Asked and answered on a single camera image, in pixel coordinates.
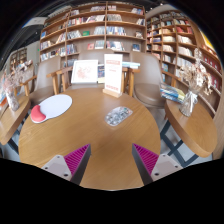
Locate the curved wooden bookshelf unit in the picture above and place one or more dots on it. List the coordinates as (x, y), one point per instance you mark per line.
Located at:
(181, 43)

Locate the transparent computer mouse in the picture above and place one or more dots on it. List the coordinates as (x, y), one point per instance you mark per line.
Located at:
(118, 116)

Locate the white mouse pad red wrist rest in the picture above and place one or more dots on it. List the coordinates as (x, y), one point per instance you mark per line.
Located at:
(55, 106)

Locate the light blue book stack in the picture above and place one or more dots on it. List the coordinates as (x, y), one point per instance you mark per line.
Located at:
(130, 65)

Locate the dark blue book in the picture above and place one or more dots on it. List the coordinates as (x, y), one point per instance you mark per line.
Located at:
(101, 73)

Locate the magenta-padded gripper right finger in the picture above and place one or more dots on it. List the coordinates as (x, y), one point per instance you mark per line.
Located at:
(146, 160)

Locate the glass vase dried flowers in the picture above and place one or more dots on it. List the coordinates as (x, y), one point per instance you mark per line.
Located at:
(188, 105)
(12, 100)

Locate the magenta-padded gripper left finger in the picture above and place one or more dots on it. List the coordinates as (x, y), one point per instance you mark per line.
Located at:
(76, 160)

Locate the white framed floral picture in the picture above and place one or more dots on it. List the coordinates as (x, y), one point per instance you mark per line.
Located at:
(84, 71)

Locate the round wooden side table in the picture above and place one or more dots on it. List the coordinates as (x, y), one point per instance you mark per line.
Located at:
(196, 130)
(13, 120)

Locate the colourful book stack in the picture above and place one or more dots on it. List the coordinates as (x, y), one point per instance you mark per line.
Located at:
(171, 93)

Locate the white red sign wooden base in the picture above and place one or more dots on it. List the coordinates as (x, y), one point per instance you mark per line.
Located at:
(113, 75)

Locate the small distant bookshelf unit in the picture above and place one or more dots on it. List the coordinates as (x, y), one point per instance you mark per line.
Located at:
(18, 58)

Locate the large wooden bookshelf unit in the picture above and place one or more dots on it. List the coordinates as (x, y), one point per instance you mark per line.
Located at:
(100, 30)

